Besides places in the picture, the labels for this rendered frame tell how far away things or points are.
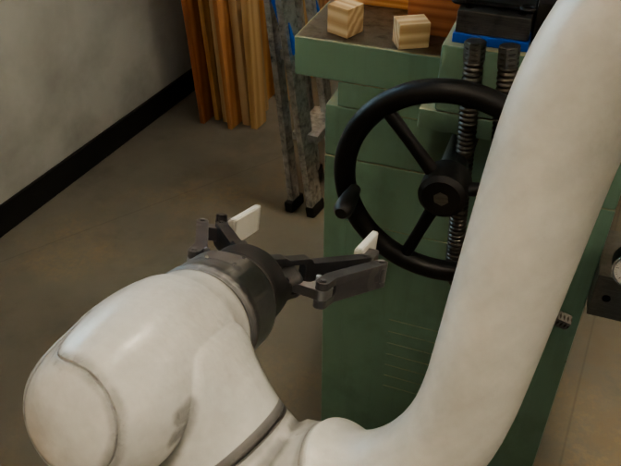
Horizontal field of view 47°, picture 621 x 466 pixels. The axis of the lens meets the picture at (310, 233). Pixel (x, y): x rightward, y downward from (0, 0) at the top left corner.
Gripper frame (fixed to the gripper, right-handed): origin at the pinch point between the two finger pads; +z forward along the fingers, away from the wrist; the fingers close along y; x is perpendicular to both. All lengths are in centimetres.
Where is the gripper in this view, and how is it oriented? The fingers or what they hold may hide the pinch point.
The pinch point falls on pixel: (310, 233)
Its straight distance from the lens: 77.4
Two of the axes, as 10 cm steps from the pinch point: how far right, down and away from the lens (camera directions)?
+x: -1.2, 9.4, 3.2
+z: 3.3, -2.7, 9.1
